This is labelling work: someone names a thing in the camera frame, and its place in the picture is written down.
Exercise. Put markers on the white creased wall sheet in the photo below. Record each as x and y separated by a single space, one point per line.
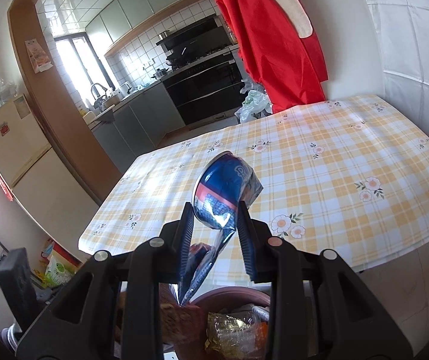
413 45

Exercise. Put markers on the cream refrigerator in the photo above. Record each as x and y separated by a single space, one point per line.
30 157

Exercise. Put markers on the paper note on fridge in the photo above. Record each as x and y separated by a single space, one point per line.
21 107

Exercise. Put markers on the paper wall holder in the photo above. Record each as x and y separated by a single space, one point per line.
38 56

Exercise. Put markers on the steel stockpot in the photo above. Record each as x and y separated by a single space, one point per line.
164 34

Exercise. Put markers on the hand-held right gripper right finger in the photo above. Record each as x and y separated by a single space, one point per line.
245 240

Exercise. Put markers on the white green plastic bag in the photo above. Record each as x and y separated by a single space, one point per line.
254 107

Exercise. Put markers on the white kettle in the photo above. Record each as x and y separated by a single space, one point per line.
125 88

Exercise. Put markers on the black built-in oven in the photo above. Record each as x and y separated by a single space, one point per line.
203 93

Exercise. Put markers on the grey base cabinets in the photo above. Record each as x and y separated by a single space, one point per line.
143 120

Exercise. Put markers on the pale green upper cabinets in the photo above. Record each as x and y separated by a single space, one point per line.
132 11

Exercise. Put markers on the brown gold snack wrapper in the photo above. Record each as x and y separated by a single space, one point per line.
177 318

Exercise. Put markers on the black range hood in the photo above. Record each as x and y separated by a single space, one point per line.
195 41

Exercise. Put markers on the yellow checked floral tablecloth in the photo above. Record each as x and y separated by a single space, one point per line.
330 165

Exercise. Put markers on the green white packet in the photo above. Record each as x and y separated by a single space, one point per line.
59 270

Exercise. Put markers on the lidded steel pot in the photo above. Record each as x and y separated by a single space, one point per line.
159 74

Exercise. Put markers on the blue shiny snack bag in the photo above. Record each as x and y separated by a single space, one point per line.
225 183

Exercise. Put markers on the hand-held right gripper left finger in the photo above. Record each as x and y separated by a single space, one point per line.
187 232

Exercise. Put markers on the kitchen window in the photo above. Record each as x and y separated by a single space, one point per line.
75 63

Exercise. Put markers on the red fridge magnet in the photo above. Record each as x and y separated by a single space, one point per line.
3 128

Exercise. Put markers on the red apron with white patch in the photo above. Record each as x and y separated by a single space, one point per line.
270 45

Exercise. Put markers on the steel kitchen faucet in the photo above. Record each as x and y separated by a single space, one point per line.
96 90

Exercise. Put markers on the brown plastic bin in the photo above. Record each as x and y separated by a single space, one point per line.
229 295

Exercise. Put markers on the gold foil wrapper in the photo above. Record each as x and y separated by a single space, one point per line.
229 328

